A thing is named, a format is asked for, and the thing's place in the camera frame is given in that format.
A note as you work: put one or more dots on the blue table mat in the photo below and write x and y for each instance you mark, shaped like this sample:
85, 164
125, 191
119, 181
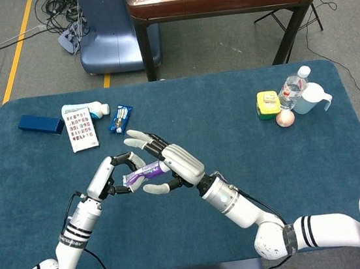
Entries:
269, 169

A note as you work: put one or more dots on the white bottle blue label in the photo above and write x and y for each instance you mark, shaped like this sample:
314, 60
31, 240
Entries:
98, 111

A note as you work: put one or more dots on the pink egg-shaped ball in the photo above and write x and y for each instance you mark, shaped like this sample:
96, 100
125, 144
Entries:
285, 119

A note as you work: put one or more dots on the green container yellow lid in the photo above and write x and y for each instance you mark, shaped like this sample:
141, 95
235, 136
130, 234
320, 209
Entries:
267, 112

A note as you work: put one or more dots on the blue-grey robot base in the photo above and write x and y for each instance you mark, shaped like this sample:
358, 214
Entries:
106, 45

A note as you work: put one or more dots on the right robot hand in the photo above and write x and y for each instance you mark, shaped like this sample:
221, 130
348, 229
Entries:
183, 163

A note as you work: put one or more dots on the clear plastic water bottle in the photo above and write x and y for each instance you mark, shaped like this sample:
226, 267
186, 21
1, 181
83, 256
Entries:
291, 93

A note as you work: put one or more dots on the white box with picture grid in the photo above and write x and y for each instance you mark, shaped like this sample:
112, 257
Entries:
83, 133

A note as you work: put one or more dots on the translucent plastic jug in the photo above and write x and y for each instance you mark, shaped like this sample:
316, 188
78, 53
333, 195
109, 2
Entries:
309, 100

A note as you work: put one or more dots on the grey power strip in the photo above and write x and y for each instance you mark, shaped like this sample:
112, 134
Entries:
70, 39

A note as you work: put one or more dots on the purple white tube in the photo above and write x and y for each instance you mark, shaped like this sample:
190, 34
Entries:
145, 171

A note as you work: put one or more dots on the blue cookie packet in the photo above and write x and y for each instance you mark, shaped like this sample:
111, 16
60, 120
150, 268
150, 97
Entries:
119, 119

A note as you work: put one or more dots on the brown mahjong table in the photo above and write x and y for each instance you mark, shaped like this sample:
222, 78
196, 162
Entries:
216, 3

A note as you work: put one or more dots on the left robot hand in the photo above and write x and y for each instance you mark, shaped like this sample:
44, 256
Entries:
100, 178

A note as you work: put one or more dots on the dark blue rectangular box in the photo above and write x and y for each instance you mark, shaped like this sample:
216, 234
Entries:
41, 124

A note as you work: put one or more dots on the small pale yellow block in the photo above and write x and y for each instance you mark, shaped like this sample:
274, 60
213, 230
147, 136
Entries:
270, 99

